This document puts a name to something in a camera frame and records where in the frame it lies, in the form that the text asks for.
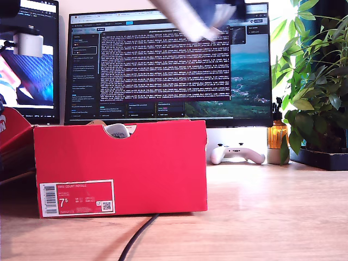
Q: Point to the red shoebox with hinged lid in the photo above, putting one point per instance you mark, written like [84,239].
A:
[136,168]

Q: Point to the blue suede shoe white stripes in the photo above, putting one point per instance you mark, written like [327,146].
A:
[195,19]
[117,130]

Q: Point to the tan cardboard shoe insert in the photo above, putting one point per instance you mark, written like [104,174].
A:
[95,123]

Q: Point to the white game controller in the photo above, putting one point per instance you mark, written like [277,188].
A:
[239,153]

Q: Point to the large black computer monitor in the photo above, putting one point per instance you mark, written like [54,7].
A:
[244,81]

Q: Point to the amber bottle with white base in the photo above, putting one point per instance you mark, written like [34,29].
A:
[276,133]

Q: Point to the green leafy potted plant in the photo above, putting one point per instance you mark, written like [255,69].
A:
[312,119]

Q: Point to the small black computer monitor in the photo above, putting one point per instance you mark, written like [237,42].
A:
[35,81]

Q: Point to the black rectangular planter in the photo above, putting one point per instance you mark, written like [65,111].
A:
[320,160]

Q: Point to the dark teal curtain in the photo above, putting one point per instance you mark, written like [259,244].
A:
[333,6]

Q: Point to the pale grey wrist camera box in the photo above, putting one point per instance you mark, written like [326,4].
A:
[28,44]

